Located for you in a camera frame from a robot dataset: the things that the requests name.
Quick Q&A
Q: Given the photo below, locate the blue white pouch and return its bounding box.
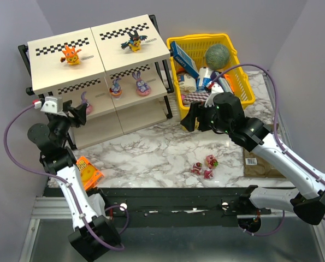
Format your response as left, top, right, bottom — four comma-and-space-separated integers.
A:
196, 67, 213, 92

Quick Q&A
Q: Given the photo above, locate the blue Harry's box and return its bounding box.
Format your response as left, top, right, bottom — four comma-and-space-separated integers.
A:
170, 41, 199, 79

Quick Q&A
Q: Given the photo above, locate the green textured ball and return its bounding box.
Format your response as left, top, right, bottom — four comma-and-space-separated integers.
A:
205, 44, 230, 70

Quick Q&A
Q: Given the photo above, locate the red pink bear toy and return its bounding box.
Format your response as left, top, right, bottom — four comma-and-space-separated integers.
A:
191, 162, 202, 175

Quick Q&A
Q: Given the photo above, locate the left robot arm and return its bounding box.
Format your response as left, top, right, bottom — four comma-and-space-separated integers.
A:
27, 96, 124, 261

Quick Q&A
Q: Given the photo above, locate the purple bunny donut toy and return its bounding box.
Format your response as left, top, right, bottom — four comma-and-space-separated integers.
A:
132, 71, 151, 97

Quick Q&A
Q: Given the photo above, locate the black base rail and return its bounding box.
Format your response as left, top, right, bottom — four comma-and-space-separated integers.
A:
89, 188, 271, 228

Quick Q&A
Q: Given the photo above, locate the striped pink grey sponge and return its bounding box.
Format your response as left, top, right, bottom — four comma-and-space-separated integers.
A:
182, 92, 209, 104

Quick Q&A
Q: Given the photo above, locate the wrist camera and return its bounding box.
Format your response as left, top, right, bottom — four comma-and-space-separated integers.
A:
204, 82, 224, 108
41, 96, 63, 115

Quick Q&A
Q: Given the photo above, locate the orange dragon toy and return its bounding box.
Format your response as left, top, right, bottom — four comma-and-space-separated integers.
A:
60, 45, 81, 66

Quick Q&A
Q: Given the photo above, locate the beige three-tier shelf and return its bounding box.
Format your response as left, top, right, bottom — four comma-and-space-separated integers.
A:
18, 15, 174, 149

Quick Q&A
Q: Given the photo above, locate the cream paper roll pack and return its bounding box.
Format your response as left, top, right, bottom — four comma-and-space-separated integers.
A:
178, 73, 197, 95

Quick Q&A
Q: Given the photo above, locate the small red pink toy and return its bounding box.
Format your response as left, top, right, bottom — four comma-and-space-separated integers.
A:
204, 169, 214, 180

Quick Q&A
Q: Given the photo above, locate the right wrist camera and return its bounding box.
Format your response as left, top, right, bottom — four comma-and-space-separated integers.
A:
204, 82, 224, 108

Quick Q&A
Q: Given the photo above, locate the dark purple box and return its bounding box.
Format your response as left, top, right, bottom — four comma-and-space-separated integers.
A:
211, 71, 234, 94

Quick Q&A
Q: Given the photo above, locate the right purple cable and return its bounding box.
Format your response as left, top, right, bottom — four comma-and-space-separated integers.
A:
205, 64, 325, 237

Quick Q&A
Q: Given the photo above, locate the black yellow bat toy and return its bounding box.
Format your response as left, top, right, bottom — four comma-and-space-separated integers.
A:
121, 31, 147, 52

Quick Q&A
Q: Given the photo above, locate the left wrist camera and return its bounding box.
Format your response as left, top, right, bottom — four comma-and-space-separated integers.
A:
41, 96, 63, 115

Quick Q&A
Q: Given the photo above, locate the purple bunny orange cup toy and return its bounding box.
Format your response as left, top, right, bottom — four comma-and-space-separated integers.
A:
109, 78, 122, 98

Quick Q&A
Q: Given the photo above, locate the pink bear strawberry toy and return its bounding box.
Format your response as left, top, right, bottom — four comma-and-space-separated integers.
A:
205, 154, 218, 169

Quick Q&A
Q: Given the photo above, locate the brown coffee bag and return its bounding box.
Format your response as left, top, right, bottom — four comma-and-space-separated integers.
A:
243, 124, 287, 178

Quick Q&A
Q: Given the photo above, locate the purple creature pink donut toy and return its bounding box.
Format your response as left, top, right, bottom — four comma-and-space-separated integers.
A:
81, 91, 93, 115

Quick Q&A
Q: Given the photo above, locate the orange Scrub Daddy box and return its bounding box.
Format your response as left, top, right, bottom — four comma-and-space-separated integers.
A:
76, 156, 104, 191

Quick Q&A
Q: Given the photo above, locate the yellow plastic basket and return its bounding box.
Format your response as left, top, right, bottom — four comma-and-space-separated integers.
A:
167, 33, 255, 118

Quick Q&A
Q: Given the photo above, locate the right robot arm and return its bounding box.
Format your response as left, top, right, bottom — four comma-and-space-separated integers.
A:
181, 92, 325, 225

